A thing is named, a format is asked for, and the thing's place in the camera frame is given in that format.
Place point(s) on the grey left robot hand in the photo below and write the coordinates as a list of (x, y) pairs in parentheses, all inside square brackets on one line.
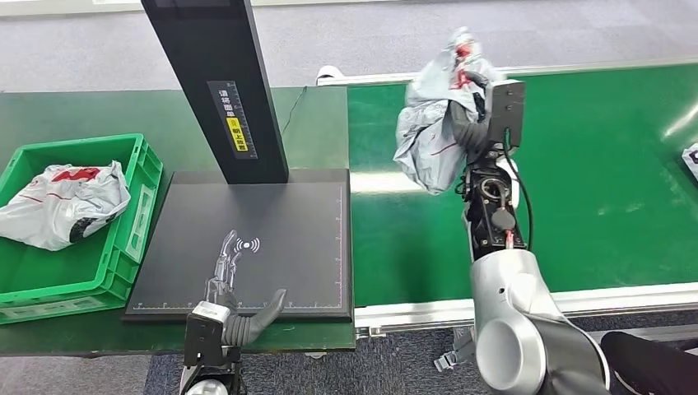
[(248, 327)]

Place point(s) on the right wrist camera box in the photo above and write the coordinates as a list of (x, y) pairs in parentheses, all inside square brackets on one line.
[(507, 109)]

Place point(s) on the green plastic basket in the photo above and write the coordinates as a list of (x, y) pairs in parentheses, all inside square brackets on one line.
[(93, 278)]

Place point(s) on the aluminium conveyor frame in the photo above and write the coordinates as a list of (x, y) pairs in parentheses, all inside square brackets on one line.
[(414, 314)]

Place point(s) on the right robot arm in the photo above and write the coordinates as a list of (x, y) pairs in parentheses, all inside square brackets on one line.
[(518, 327)]

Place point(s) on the grey courier bag, black marks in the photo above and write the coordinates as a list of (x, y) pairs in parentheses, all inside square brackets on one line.
[(60, 207)]

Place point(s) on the person's leg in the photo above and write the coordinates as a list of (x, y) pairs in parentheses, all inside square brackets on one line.
[(649, 362)]

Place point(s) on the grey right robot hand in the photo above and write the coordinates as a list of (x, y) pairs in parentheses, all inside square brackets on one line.
[(469, 131)]

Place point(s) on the white courier bag, black logo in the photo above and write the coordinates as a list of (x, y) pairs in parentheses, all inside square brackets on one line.
[(692, 161)]

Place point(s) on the black weighing scale with column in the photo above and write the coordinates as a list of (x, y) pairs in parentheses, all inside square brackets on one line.
[(245, 261)]

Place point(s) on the grey courier bag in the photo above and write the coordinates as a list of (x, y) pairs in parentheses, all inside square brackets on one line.
[(60, 207), (428, 136)]

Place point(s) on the green conveyor belt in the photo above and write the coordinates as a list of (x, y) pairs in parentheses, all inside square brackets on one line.
[(600, 191)]

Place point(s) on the white conveyor roller end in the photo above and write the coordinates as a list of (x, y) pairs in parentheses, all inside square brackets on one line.
[(329, 73)]

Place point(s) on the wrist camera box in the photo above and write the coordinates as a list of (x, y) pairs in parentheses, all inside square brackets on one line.
[(203, 332), (507, 109)]

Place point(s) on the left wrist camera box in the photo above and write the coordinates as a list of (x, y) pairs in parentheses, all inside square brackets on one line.
[(203, 332)]

